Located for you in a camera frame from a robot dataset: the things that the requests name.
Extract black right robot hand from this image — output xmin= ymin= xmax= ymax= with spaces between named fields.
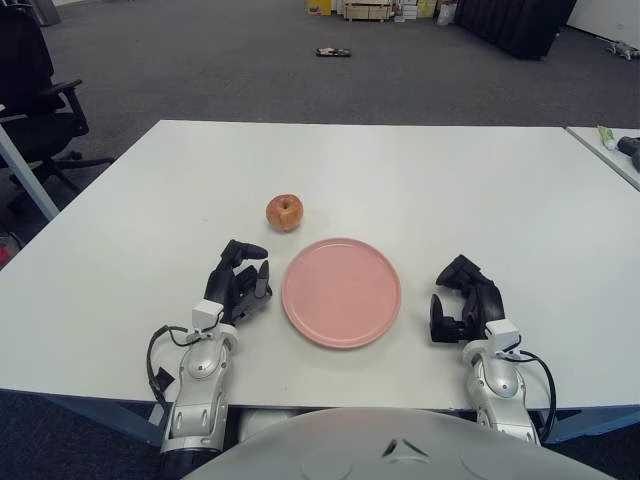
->
xmin=429 ymin=253 xmax=507 ymax=345

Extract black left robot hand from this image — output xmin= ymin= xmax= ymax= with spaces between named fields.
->
xmin=203 ymin=238 xmax=274 ymax=329

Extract red yellow apple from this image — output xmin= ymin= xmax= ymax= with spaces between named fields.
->
xmin=265 ymin=193 xmax=306 ymax=234

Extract pink round plate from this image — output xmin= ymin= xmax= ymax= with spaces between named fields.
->
xmin=281 ymin=237 xmax=403 ymax=350

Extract white side table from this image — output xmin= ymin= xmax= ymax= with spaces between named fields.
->
xmin=564 ymin=124 xmax=640 ymax=192

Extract grey robot torso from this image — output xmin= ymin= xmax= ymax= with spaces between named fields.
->
xmin=182 ymin=407 xmax=619 ymax=480

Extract grey desk leg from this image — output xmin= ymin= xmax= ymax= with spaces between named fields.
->
xmin=0 ymin=119 xmax=60 ymax=222

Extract black office chair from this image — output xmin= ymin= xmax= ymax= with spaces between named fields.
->
xmin=0 ymin=0 xmax=116 ymax=211

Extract black partition cabinet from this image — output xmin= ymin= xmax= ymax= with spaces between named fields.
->
xmin=453 ymin=0 xmax=576 ymax=61

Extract grey toy on floor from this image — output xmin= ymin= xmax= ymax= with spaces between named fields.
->
xmin=605 ymin=40 xmax=640 ymax=61

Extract stack of white boxes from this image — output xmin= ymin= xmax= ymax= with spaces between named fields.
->
xmin=391 ymin=0 xmax=437 ymax=21

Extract wooden crate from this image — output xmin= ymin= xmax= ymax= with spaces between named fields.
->
xmin=342 ymin=0 xmax=391 ymax=22

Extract grey waste bin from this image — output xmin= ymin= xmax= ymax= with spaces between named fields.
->
xmin=33 ymin=0 xmax=62 ymax=25

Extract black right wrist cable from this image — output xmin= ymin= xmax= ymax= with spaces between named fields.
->
xmin=499 ymin=348 xmax=559 ymax=444

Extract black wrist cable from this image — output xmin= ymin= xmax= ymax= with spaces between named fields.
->
xmin=499 ymin=348 xmax=559 ymax=444
xmin=145 ymin=325 xmax=202 ymax=402

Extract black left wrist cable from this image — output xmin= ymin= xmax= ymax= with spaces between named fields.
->
xmin=145 ymin=325 xmax=202 ymax=402

